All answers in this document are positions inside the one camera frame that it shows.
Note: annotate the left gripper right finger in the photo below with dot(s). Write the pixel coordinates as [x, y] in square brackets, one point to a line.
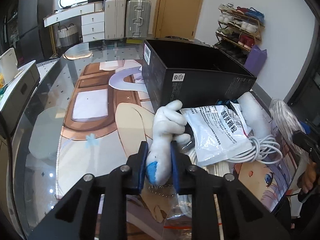
[182, 180]

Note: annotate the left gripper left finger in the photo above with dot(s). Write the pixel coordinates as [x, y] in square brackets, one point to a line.
[137, 163]

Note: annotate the white blue plush toy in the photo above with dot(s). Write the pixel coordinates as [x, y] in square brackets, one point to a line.
[168, 125]

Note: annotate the bagged white adidas laces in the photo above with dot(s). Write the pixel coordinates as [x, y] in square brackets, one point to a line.
[286, 122]

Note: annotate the person's right hand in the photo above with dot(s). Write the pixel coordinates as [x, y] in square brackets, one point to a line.
[307, 179]

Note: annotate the white printed medicine pouch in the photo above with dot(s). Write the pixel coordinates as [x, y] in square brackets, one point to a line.
[217, 136]

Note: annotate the white fluffy plush pillow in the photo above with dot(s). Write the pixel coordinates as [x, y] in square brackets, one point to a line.
[253, 116]

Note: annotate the anime print desk mat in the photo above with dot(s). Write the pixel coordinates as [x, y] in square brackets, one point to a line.
[110, 114]

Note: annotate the black cardboard box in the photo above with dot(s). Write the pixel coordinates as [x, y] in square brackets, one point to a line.
[195, 74]

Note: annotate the purple shopping bag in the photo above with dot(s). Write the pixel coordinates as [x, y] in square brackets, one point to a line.
[256, 60]

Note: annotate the wooden shoe rack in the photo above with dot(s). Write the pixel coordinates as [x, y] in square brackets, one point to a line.
[239, 30]

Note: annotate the grey side cabinet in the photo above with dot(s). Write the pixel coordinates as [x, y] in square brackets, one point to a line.
[17, 95]

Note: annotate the grey white woven basket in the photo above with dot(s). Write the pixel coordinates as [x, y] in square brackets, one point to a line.
[68, 36]

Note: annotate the white drawer unit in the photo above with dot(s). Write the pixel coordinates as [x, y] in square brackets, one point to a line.
[93, 27]

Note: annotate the silver aluminium suitcase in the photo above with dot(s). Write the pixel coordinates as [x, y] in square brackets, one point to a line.
[137, 18]

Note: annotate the white hard suitcase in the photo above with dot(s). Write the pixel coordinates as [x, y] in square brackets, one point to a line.
[114, 19]

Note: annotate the wooden door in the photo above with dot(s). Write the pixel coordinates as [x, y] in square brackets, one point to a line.
[176, 18]

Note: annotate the white vanity desk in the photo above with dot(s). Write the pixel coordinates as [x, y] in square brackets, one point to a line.
[78, 10]

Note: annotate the black refrigerator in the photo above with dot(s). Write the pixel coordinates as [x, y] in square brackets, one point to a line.
[34, 37]

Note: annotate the zip bag with white rope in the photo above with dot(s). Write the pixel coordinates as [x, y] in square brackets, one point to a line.
[178, 224]

